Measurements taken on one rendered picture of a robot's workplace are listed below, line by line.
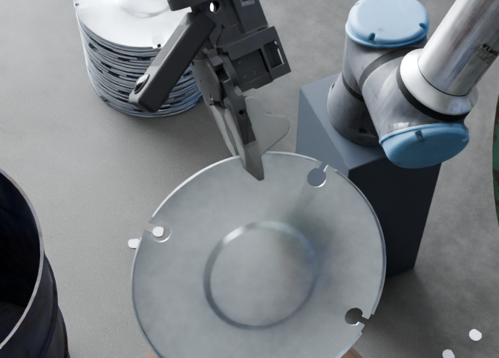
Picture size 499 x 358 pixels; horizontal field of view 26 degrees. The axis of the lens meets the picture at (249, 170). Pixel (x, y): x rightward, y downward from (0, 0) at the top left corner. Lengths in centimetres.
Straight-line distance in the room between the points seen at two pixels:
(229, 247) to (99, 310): 92
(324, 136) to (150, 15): 57
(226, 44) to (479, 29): 39
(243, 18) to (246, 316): 33
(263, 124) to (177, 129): 115
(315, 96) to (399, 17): 26
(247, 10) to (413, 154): 46
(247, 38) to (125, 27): 106
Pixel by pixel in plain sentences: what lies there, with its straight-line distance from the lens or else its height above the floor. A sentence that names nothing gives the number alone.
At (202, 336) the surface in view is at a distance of 122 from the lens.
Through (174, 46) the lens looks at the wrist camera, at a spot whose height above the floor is 100.
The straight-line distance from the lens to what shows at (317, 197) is 119.
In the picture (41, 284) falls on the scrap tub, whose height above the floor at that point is 45.
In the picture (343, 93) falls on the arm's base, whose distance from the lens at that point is 167.
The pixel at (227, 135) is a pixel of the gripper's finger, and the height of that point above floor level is 90.
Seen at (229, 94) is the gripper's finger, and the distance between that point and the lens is 109.
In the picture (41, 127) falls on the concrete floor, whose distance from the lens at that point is 231.
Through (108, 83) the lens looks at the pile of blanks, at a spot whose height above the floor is 8.
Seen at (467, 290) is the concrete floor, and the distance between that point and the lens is 211.
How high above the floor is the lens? 184
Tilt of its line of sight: 56 degrees down
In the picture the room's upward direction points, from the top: straight up
